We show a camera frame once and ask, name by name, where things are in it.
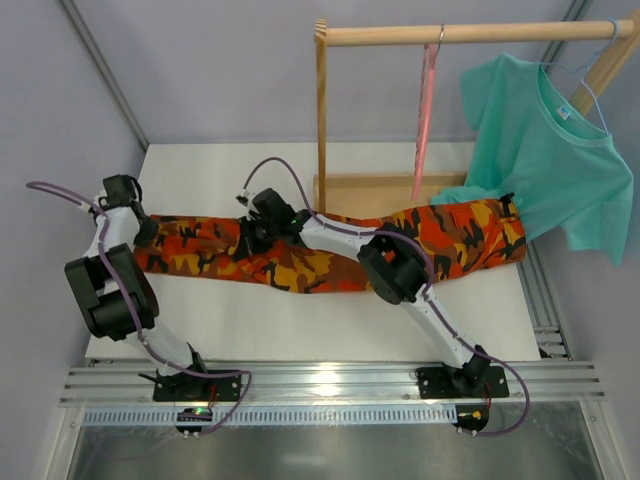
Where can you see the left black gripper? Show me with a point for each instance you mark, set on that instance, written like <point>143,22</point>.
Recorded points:
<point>145,231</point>

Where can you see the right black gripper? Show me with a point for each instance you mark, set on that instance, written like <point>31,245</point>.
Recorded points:
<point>252,235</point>

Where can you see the orange camouflage trousers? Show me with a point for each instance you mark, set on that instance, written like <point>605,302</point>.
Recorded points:
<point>314,254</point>

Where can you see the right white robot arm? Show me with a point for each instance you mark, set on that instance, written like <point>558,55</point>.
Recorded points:
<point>397,268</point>

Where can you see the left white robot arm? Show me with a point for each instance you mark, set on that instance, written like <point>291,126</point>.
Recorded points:
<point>116,300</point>

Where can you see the pink plastic hanger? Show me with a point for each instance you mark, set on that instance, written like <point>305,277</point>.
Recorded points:
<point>425,114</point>

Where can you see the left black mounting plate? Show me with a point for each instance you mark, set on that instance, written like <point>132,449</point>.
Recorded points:
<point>220,385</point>

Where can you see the black mounting plate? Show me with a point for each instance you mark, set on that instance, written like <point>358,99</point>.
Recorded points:
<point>220,385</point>
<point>446,383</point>

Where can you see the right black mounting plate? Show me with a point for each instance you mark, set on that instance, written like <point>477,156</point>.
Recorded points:
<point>446,383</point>

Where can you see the teal t-shirt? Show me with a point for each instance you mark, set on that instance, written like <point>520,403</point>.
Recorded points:
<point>561,170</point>

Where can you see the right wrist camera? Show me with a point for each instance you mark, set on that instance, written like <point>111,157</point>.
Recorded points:
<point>245,197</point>

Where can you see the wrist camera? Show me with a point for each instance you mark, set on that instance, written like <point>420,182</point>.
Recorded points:
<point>245,197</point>
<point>96,206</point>

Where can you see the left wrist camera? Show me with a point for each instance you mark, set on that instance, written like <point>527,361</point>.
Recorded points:
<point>96,206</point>

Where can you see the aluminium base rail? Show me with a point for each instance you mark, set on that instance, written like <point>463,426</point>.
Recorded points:
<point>120,382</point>

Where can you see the slotted cable duct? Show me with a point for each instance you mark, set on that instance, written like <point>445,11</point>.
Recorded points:
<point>288,415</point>

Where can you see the light blue wire hanger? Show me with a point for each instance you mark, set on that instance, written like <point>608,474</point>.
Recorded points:
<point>585,68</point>

